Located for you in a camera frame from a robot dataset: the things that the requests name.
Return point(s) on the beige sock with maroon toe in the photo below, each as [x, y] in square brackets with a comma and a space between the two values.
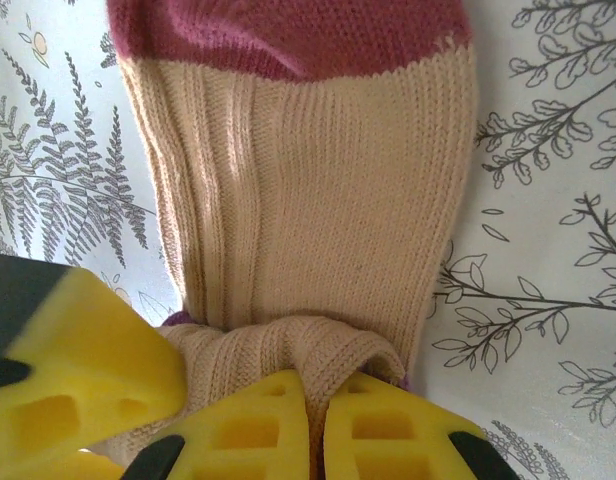
[313, 175]

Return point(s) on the floral printed tablecloth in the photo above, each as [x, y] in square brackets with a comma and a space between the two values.
[538, 200]

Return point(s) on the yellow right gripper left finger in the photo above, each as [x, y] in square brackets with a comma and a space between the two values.
[238, 435]

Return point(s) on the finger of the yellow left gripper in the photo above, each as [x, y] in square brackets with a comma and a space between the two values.
[98, 360]
[88, 467]

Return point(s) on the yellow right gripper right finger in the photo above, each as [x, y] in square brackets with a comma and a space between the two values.
[398, 440]

